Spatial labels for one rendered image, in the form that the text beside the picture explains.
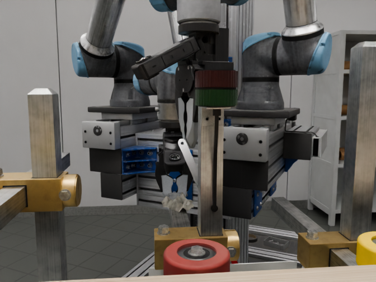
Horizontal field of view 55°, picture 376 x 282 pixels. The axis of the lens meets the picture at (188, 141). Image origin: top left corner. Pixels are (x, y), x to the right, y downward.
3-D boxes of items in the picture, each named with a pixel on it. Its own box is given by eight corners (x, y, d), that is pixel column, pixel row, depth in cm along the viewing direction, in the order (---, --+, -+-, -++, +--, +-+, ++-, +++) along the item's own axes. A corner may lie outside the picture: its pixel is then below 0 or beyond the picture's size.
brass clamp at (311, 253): (295, 258, 65) (296, 230, 64) (366, 254, 66) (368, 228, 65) (310, 275, 59) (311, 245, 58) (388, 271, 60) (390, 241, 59)
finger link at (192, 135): (222, 148, 64) (223, 95, 63) (193, 150, 62) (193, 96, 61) (214, 145, 67) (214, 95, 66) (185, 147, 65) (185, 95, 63)
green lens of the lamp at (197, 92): (192, 104, 54) (192, 89, 54) (232, 104, 55) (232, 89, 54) (197, 106, 48) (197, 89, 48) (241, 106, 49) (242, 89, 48)
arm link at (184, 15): (188, -8, 57) (168, 3, 65) (188, 22, 58) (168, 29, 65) (229, -3, 60) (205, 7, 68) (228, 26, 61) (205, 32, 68)
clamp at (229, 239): (154, 255, 61) (154, 227, 61) (232, 252, 63) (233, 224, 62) (154, 272, 56) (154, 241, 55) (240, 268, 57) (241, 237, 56)
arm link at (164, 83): (177, 56, 89) (197, 53, 82) (177, 101, 91) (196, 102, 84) (148, 55, 85) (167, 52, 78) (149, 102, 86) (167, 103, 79)
